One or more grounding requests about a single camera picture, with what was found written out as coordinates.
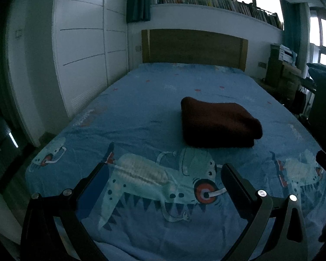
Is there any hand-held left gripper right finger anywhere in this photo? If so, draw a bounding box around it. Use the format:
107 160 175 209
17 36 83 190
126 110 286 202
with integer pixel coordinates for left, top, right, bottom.
221 164 309 261

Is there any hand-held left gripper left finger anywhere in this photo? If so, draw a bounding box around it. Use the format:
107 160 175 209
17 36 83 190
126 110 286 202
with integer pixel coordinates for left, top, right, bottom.
20 163 109 261

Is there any dark red knitted garment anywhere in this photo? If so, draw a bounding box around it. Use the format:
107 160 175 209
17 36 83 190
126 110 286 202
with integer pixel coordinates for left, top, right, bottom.
181 96 263 149

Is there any dark chair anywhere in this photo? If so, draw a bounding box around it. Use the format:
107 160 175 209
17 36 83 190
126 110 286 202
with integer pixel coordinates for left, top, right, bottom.
307 63 326 149

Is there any black bag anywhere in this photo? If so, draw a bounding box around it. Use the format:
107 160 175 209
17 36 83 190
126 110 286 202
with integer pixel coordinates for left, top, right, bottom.
295 85 308 115

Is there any blue printed bed sheet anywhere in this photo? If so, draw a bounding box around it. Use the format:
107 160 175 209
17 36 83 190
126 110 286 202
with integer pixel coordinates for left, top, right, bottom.
26 62 326 261

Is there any wooden shelf unit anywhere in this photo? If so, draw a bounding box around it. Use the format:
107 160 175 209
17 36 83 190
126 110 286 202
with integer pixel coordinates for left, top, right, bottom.
266 43 303 100

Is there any white box stack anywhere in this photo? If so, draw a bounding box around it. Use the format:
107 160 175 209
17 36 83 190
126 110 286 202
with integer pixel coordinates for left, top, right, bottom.
279 46 298 66

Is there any teal curtain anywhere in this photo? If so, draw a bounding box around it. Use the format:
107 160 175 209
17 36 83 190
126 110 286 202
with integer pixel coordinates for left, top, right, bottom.
280 0 310 79
126 0 152 23

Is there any white wardrobe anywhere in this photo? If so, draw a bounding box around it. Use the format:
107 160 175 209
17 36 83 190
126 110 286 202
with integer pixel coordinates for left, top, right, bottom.
53 0 129 118

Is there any wooden headboard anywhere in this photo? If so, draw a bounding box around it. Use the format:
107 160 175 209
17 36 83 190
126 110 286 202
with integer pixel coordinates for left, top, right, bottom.
141 29 248 72

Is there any row of books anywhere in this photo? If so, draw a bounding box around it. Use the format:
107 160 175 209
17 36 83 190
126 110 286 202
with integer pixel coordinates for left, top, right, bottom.
151 0 284 30

